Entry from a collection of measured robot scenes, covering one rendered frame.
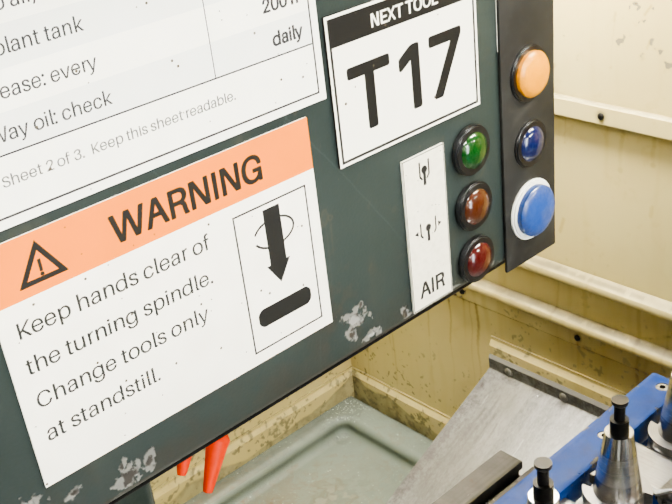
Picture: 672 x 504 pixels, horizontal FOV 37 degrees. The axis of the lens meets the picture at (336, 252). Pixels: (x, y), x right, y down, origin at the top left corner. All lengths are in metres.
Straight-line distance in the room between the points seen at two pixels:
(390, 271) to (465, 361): 1.35
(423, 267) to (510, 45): 0.12
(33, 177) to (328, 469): 1.69
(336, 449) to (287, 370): 1.60
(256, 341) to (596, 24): 1.01
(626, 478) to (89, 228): 0.67
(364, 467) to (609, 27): 1.02
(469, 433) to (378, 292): 1.24
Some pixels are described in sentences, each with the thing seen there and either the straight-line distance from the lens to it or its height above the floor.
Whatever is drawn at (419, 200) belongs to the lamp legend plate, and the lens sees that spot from 0.51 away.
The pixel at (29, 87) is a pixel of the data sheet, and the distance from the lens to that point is 0.37.
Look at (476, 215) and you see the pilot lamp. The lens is 0.54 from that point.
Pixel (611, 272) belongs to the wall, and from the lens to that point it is 1.54.
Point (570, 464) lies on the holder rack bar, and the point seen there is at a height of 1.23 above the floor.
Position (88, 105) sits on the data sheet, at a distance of 0.38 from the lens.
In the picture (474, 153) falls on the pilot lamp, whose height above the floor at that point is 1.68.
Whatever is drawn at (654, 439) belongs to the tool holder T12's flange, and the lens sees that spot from 1.05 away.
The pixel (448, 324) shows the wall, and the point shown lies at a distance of 1.84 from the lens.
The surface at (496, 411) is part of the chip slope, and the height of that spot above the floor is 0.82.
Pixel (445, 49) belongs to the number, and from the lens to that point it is 0.50.
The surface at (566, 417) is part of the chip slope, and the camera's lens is 1.70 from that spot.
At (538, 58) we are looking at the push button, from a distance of 0.55.
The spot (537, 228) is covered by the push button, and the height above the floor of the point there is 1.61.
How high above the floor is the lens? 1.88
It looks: 28 degrees down
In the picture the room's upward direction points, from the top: 7 degrees counter-clockwise
